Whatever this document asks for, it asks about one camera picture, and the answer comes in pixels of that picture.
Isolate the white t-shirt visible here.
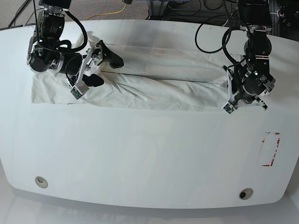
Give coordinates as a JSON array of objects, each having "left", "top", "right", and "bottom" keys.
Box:
[{"left": 31, "top": 44, "right": 229, "bottom": 112}]

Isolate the right table grommet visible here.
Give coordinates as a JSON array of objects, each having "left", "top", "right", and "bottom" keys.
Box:
[{"left": 239, "top": 188, "right": 253, "bottom": 200}]

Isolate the table grommet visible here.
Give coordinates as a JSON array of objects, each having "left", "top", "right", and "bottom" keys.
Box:
[
  {"left": 239, "top": 188, "right": 253, "bottom": 200},
  {"left": 35, "top": 176, "right": 48, "bottom": 189}
]

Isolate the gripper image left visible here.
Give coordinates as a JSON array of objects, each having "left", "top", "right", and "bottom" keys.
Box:
[{"left": 27, "top": 9, "right": 124, "bottom": 99}]

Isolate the yellow cable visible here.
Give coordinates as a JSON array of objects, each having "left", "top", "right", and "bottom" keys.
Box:
[{"left": 85, "top": 4, "right": 128, "bottom": 21}]

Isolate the left table grommet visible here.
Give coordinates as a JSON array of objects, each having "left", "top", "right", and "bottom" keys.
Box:
[{"left": 35, "top": 176, "right": 48, "bottom": 189}]

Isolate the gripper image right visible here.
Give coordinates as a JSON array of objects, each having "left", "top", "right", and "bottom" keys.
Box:
[{"left": 222, "top": 27, "right": 276, "bottom": 114}]

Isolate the red tape rectangle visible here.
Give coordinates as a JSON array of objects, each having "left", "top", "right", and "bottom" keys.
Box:
[{"left": 259, "top": 132, "right": 280, "bottom": 167}]

